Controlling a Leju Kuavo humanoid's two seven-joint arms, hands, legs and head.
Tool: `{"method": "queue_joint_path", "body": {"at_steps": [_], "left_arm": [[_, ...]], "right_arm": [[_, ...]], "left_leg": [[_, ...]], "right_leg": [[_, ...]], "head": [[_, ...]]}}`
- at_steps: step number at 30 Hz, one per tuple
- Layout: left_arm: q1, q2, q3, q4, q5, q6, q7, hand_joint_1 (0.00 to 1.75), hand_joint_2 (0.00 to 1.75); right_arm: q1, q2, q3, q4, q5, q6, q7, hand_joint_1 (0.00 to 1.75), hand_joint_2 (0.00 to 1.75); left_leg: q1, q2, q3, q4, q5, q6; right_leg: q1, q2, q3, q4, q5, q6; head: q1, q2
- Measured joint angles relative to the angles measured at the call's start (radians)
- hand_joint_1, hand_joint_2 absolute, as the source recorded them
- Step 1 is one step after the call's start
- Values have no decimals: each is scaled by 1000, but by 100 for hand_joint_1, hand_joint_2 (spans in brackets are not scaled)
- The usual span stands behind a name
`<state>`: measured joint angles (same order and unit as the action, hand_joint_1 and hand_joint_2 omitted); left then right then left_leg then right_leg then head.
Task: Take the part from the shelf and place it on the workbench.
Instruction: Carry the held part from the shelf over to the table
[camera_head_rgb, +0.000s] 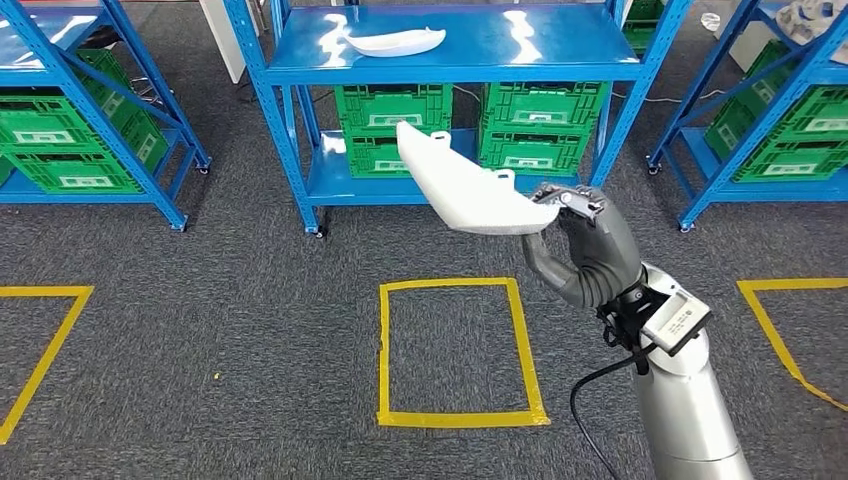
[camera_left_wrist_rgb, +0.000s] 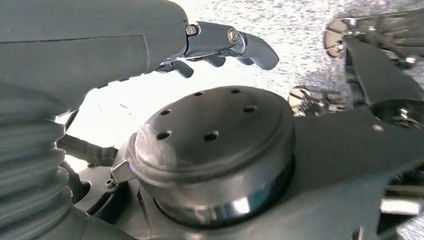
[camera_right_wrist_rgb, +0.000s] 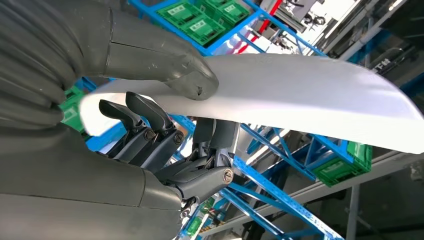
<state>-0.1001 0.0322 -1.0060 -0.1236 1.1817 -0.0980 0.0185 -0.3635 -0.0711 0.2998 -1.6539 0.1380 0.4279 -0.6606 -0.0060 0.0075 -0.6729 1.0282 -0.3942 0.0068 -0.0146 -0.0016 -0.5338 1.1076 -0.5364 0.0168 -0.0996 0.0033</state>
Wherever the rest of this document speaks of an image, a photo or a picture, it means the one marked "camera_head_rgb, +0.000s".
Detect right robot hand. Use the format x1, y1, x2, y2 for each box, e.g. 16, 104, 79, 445
521, 184, 645, 311

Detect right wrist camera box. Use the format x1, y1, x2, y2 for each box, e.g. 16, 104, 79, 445
639, 286, 715, 359

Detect blue metal shelf rack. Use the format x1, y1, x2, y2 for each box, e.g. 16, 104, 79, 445
221, 0, 694, 238
0, 0, 213, 233
645, 0, 848, 233

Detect grey white parts pile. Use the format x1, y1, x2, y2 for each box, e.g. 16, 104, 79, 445
775, 0, 848, 66

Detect yellow floor tape square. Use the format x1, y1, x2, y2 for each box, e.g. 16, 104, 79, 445
0, 284, 95, 446
736, 278, 848, 413
376, 276, 552, 430

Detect metal hooks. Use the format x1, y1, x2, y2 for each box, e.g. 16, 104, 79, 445
129, 74, 162, 107

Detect white floor cable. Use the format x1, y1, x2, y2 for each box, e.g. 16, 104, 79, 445
609, 89, 705, 106

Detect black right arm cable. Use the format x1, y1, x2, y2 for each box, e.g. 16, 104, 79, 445
569, 291, 670, 480

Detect white plastic shell part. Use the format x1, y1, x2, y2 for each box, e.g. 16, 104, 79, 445
395, 120, 564, 236
343, 26, 448, 59

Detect white table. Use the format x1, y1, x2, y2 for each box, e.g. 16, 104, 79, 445
728, 0, 778, 74
198, 0, 250, 85

